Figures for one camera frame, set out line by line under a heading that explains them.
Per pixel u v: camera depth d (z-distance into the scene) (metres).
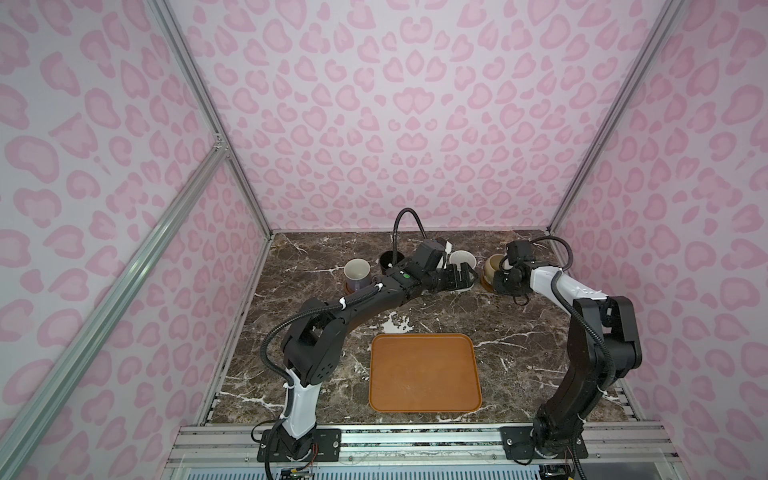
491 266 0.98
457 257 1.00
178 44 0.72
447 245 0.81
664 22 0.70
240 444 0.75
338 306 0.52
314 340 0.50
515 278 0.75
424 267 0.68
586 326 0.47
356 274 1.04
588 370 0.49
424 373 0.86
